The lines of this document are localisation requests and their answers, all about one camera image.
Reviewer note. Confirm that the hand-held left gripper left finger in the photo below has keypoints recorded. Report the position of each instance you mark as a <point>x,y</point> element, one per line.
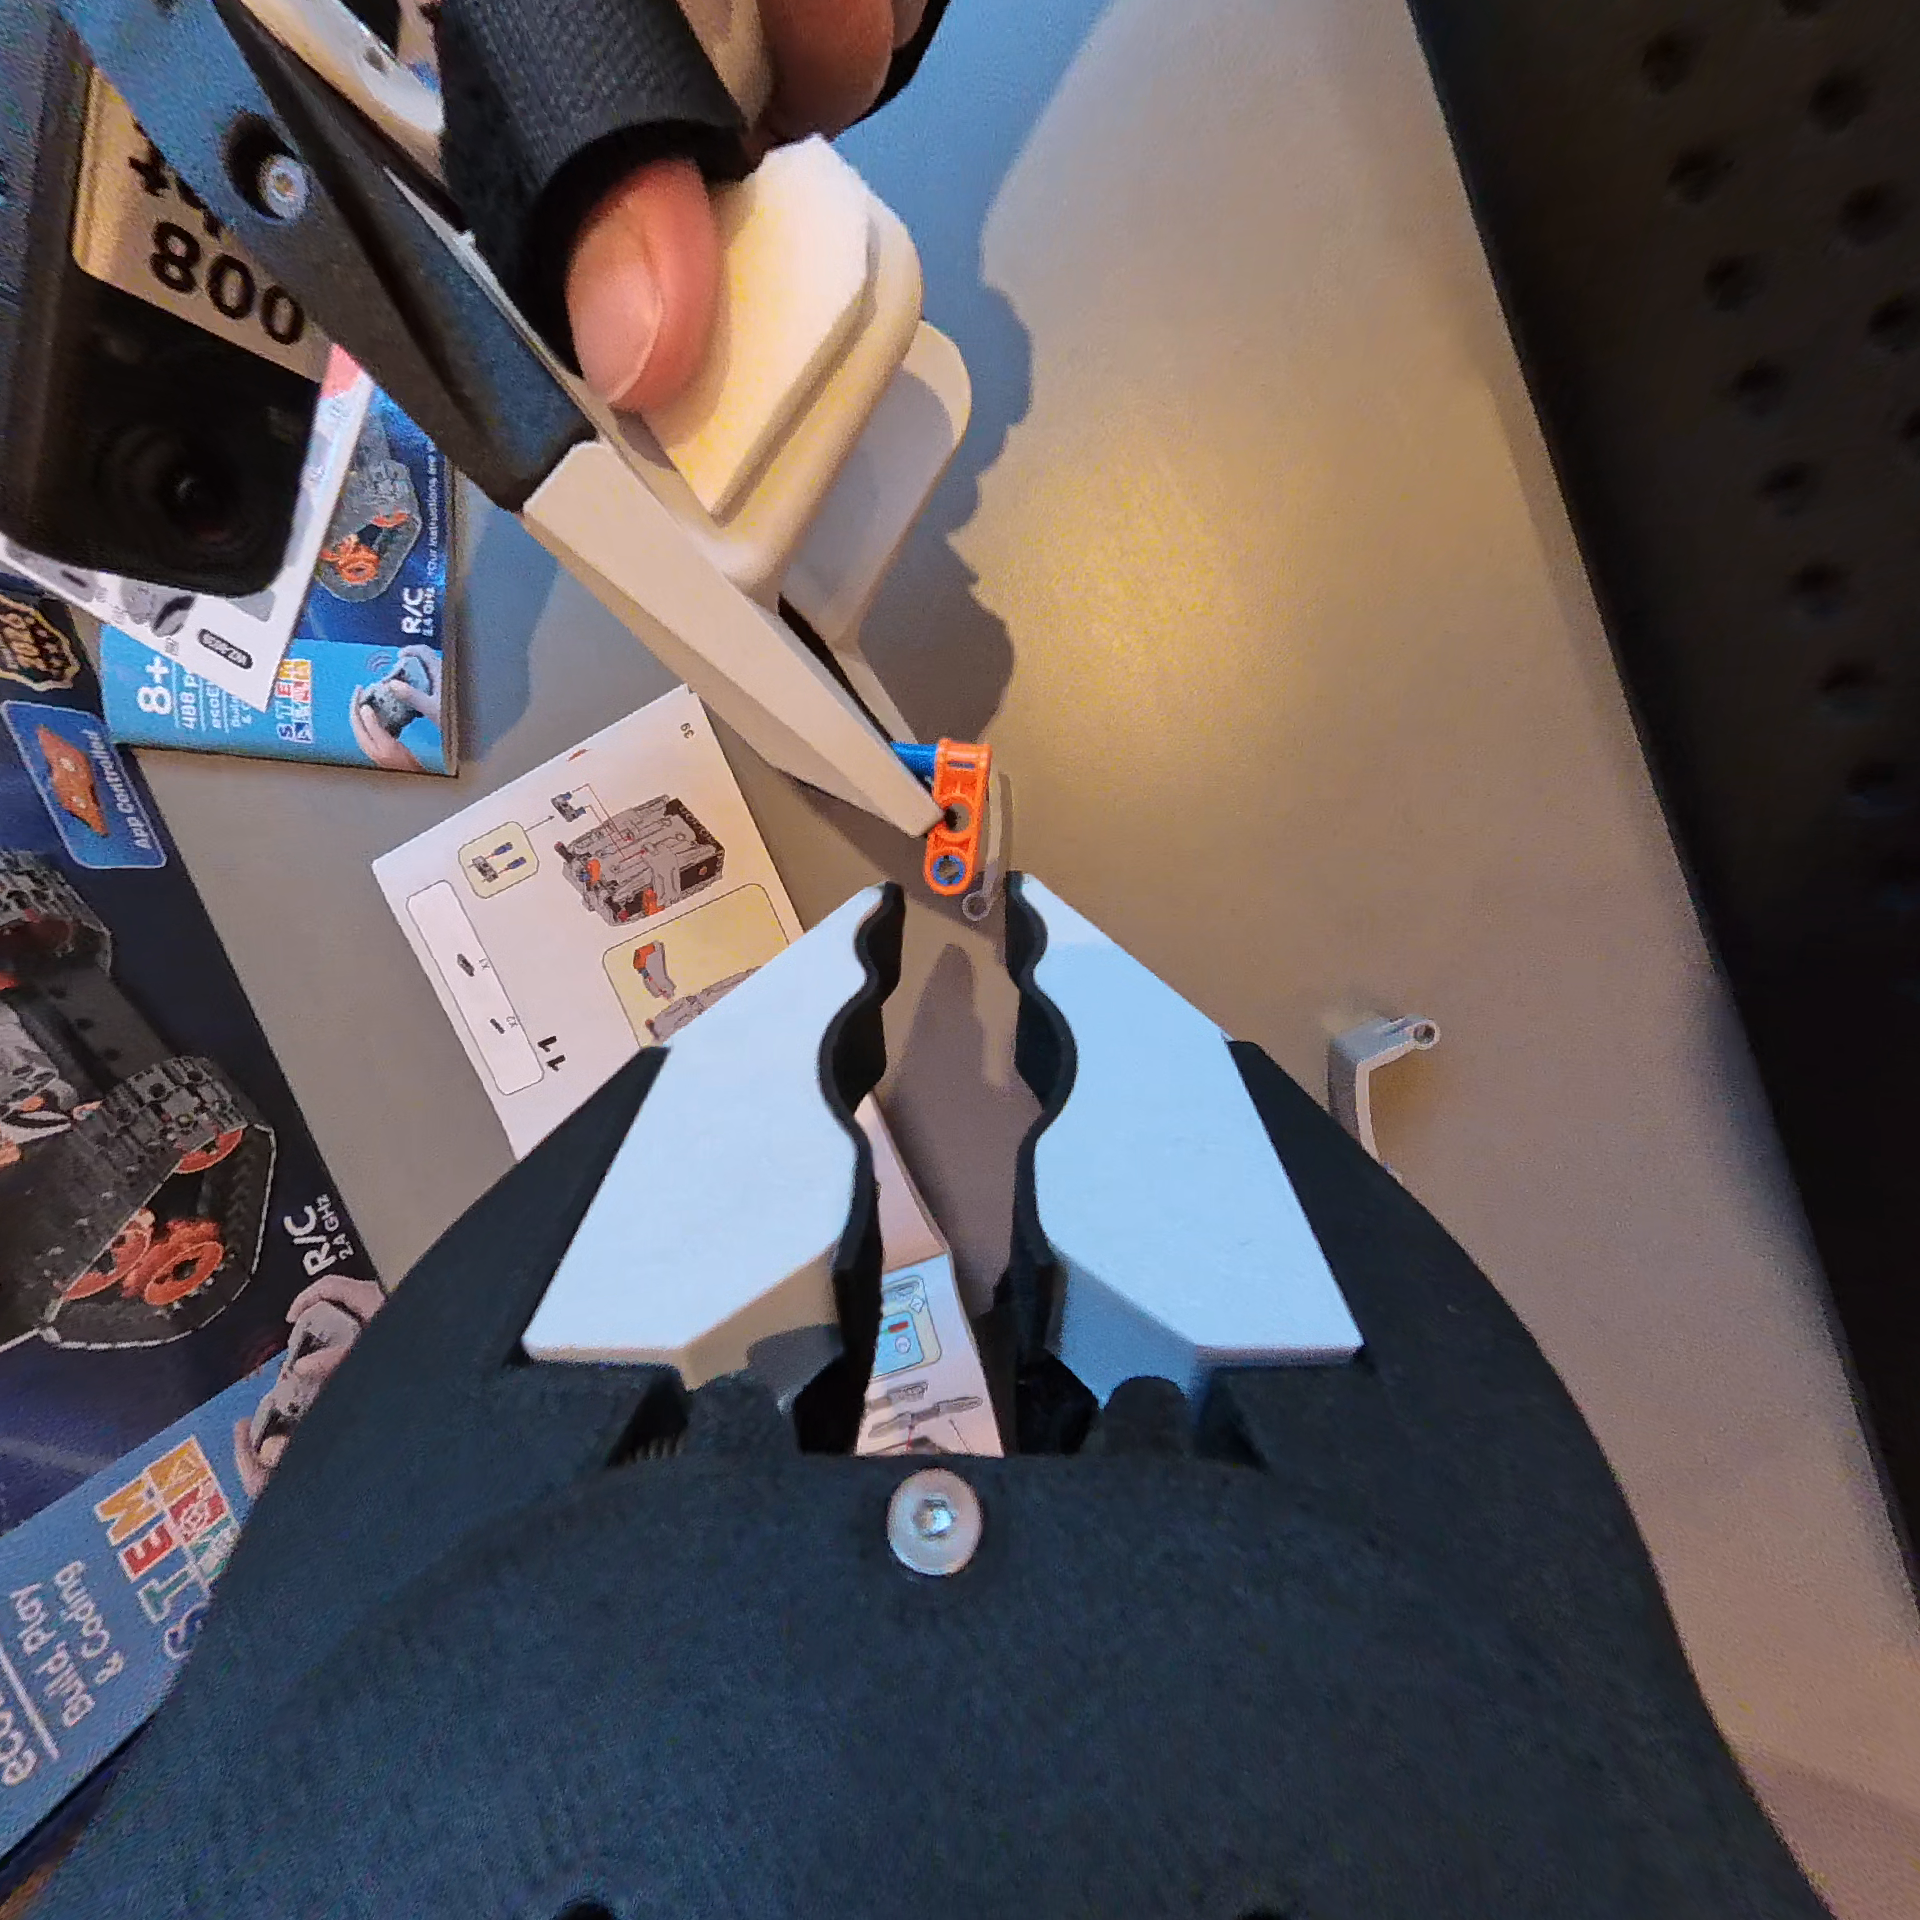
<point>705,1200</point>

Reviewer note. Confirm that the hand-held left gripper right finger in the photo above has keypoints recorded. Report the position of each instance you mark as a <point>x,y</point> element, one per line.
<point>1185,1200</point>

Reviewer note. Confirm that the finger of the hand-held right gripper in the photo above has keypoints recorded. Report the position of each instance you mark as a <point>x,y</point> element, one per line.
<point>705,628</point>
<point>886,494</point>

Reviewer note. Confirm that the orange building piece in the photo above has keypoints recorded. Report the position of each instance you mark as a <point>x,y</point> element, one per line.
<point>957,779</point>

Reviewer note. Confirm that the grey desk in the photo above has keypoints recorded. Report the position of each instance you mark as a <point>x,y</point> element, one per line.
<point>1277,524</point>

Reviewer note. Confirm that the robot sticker sheet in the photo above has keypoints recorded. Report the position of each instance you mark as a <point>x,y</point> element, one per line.
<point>324,494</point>

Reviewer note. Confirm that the open building manual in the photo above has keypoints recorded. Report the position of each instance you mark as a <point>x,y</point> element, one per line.
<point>599,900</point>

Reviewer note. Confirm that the blue instruction booklet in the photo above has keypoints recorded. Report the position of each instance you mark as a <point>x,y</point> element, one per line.
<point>359,662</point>

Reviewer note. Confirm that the blue robot kit box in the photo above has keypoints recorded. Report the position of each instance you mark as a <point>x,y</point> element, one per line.
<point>121,1050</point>

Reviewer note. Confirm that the black perforated office chair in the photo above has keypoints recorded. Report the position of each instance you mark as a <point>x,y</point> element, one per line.
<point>1725,450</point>

